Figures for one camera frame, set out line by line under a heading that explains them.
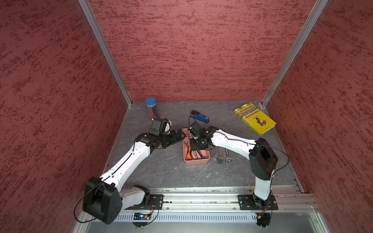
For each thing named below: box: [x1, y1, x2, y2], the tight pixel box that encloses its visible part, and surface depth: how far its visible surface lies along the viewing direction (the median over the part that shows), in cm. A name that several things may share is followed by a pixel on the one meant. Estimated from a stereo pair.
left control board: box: [132, 212, 153, 228], surface depth 73 cm
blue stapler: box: [190, 109, 210, 123], surface depth 111 cm
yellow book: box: [234, 101, 277, 137], surface depth 109 cm
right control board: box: [255, 212, 272, 228], surface depth 72 cm
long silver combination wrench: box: [213, 145, 223, 160], surface depth 93 cm
